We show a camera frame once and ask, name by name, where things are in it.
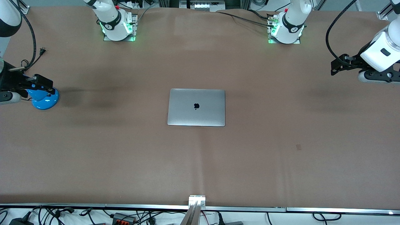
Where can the silver metal bracket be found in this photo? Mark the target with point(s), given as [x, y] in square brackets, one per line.
[197, 198]

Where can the aluminium corner profile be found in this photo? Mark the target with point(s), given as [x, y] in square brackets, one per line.
[383, 14]
[25, 9]

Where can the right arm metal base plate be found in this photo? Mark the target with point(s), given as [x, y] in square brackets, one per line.
[135, 26]

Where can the brown table cover mat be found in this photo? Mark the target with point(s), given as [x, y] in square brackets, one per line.
[281, 125]

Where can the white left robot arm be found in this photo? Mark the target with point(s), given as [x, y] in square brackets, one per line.
[292, 25]

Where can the black box with orange connectors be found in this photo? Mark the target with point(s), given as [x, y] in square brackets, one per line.
[123, 217]

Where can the slanted aluminium frame profile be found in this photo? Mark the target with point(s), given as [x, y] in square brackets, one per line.
[319, 4]

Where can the aluminium table edge rail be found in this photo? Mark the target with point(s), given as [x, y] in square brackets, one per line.
[343, 211]

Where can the grey laptop computer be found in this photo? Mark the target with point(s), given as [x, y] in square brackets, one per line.
[187, 109]

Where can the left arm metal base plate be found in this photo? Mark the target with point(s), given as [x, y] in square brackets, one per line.
[270, 39]

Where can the white power strip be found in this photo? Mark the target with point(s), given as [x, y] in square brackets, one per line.
[134, 4]

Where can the blue desk lamp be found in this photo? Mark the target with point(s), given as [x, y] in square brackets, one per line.
[47, 101]

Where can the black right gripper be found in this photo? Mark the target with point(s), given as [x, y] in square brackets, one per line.
[12, 81]

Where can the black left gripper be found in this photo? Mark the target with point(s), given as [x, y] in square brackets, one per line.
[355, 62]

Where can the aluminium profile beam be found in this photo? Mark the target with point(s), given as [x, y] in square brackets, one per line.
[191, 217]

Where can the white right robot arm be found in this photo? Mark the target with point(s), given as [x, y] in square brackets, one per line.
[112, 22]

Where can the grey electrical device box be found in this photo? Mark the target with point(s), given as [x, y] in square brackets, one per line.
[203, 5]

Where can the black power plug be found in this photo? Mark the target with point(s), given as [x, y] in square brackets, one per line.
[220, 220]

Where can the black power adapter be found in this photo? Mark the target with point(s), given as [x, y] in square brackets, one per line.
[20, 222]

